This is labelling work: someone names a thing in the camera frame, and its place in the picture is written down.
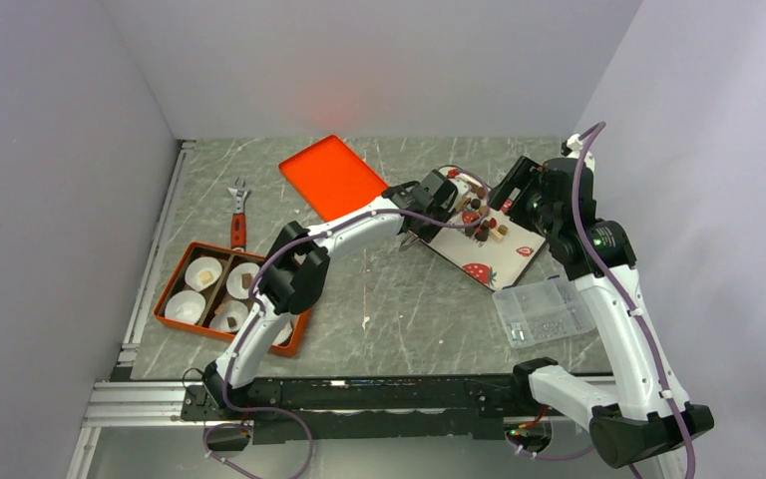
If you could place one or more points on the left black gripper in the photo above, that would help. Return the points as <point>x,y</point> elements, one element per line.
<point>429,235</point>

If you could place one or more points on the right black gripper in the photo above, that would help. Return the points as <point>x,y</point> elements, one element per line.
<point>520,177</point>

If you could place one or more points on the white strawberry tray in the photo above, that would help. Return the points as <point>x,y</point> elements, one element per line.
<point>484,243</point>

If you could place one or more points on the orange box lid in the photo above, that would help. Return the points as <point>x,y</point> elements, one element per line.
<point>332,178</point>

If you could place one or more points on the orange chocolate box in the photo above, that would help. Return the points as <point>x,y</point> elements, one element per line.
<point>215,295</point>

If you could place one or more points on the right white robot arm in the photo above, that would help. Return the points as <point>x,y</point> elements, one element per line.
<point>650,413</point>

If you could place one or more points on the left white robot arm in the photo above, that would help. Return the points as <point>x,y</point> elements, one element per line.
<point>293,275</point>

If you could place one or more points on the clear plastic screw box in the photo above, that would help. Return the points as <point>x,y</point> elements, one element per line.
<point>539,312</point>

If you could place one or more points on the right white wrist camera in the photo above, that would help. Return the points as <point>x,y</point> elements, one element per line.
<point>571,149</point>

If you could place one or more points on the red handled adjustable wrench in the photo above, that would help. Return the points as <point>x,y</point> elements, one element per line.
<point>238,235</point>

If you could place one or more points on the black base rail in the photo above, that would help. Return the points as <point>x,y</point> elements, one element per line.
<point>279,409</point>

